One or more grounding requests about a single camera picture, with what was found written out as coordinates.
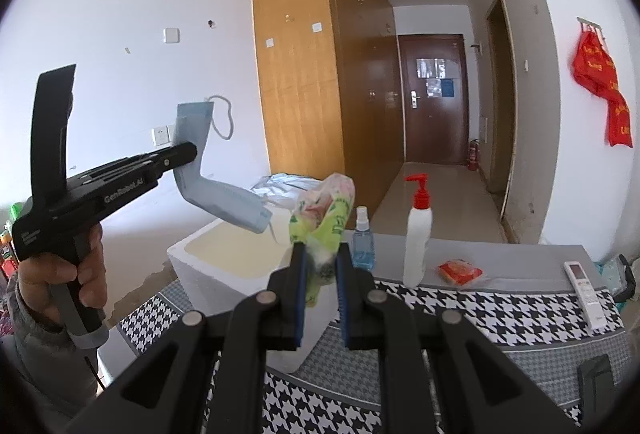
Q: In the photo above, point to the white pump lotion bottle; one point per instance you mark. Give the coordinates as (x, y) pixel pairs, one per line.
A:
(419, 231)

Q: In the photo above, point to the houndstooth table cloth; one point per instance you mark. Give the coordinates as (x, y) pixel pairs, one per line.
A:
(421, 361)

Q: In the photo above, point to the white wall socket pair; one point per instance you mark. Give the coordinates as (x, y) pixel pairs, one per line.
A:
(162, 135)

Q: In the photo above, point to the white styrofoam box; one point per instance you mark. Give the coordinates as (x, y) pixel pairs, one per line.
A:
(221, 264)

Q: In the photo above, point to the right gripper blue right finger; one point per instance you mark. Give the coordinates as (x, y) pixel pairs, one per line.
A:
(344, 280)

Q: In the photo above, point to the blue spray bottle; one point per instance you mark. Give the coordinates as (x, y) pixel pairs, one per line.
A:
(363, 256)

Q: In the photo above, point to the red fire extinguisher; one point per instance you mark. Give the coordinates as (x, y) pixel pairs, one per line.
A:
(474, 150)

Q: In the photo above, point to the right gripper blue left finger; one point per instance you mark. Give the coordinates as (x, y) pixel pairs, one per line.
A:
(299, 266)

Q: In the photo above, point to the side doorway frame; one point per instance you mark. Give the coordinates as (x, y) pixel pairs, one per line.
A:
(504, 114)

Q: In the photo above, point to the red cloth bags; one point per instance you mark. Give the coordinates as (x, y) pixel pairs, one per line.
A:
(594, 69)

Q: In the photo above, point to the white remote control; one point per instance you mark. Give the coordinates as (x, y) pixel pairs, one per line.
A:
(587, 296)

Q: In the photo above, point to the blue face mask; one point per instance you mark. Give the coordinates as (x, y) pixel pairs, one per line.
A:
(196, 183)

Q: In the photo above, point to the wooden wardrobe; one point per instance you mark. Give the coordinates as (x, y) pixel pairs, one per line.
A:
(329, 81)

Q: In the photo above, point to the white wall switch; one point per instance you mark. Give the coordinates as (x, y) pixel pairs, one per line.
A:
(171, 35)

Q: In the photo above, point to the dark brown entrance door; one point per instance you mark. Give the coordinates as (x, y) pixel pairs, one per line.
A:
(435, 81)

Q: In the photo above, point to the black smartphone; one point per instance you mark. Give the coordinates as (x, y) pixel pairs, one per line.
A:
(596, 388)

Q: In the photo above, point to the green plastic bag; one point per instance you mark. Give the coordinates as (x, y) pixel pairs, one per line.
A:
(322, 214)

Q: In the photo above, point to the red snack packet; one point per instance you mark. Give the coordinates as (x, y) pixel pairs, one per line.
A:
(459, 273)

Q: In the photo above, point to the light blue crumpled sheet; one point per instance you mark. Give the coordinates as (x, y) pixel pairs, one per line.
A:
(283, 190)

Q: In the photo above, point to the person's left hand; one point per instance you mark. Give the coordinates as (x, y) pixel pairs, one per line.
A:
(37, 274)

